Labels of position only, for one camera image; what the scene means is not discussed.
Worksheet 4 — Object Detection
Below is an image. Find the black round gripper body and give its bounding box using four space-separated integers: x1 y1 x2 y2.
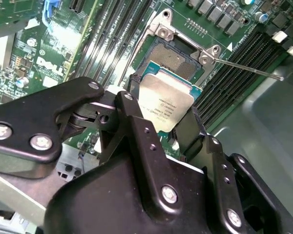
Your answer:
43 155 225 234

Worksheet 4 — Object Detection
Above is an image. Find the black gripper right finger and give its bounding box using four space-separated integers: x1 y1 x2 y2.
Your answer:
175 106 288 234

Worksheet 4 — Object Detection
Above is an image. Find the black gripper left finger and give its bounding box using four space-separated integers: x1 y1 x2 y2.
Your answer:
0 74 186 221

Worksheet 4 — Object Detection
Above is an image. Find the silver topped CPU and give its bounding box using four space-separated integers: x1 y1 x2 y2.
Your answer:
136 60 203 134

